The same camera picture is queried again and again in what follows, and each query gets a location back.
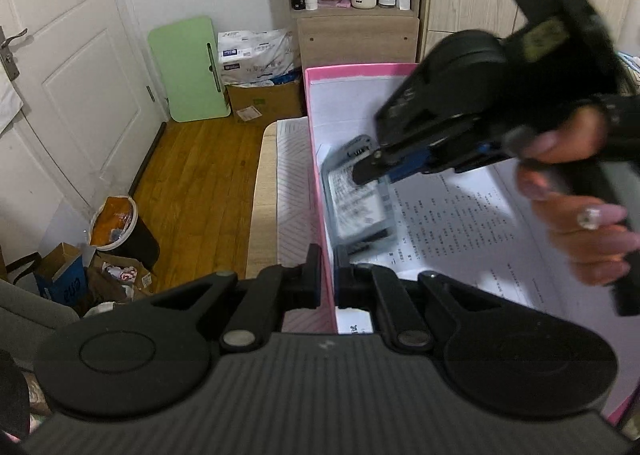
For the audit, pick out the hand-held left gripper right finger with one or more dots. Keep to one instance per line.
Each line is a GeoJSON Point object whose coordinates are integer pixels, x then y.
{"type": "Point", "coordinates": [342, 280]}

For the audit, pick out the white tissue pack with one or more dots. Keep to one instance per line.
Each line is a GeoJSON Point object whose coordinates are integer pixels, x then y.
{"type": "Point", "coordinates": [257, 55]}

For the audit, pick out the pink storage box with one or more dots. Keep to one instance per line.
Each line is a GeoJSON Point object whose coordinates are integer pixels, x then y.
{"type": "Point", "coordinates": [320, 185]}

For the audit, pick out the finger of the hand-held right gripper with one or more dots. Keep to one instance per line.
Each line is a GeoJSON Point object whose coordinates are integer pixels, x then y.
{"type": "Point", "coordinates": [482, 157]}
{"type": "Point", "coordinates": [405, 166]}

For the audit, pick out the floral blanket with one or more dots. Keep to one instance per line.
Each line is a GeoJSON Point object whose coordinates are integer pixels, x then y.
{"type": "Point", "coordinates": [37, 405]}

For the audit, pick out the printed paper sheet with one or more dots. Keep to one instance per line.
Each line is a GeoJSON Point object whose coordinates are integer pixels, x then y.
{"type": "Point", "coordinates": [450, 230]}

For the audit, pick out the black trash bin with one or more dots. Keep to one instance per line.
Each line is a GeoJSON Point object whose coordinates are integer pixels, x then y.
{"type": "Point", "coordinates": [135, 240]}

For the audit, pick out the green folding table board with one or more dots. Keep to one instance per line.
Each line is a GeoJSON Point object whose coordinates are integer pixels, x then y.
{"type": "Point", "coordinates": [187, 70]}

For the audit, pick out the grey cushion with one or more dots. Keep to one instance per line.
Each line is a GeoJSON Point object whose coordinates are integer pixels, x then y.
{"type": "Point", "coordinates": [30, 315]}

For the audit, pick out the brown paper bag with trash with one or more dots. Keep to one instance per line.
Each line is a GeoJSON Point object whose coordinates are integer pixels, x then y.
{"type": "Point", "coordinates": [117, 280]}

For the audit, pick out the white hanging bag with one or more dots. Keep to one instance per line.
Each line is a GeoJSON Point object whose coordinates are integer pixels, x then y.
{"type": "Point", "coordinates": [9, 102]}

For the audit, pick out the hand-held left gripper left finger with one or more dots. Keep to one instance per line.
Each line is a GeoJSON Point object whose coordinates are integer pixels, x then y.
{"type": "Point", "coordinates": [314, 280]}

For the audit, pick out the wooden shelf cabinet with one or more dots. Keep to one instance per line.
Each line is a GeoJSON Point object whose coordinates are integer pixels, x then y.
{"type": "Point", "coordinates": [357, 40]}

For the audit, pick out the person's right hand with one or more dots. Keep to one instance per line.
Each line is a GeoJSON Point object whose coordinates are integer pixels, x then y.
{"type": "Point", "coordinates": [575, 135]}

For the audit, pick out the white door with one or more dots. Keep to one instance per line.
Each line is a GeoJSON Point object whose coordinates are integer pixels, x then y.
{"type": "Point", "coordinates": [75, 85]}

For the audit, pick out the blue cardboard box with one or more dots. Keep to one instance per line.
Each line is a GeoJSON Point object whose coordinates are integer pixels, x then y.
{"type": "Point", "coordinates": [62, 280]}

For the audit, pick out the brown cardboard box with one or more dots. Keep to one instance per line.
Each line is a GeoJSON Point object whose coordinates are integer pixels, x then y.
{"type": "Point", "coordinates": [270, 100]}

